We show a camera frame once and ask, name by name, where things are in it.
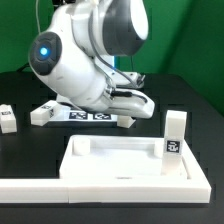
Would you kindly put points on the white L-shaped corner guide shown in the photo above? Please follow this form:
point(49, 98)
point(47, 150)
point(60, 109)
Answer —
point(194, 189)

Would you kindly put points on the white desk top tray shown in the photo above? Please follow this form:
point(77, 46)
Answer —
point(112, 157)

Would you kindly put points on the fiducial marker plate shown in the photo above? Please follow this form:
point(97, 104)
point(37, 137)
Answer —
point(67, 114)

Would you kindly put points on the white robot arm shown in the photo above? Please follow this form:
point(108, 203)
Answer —
point(64, 56)

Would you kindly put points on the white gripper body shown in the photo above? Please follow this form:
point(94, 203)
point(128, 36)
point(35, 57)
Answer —
point(118, 101)

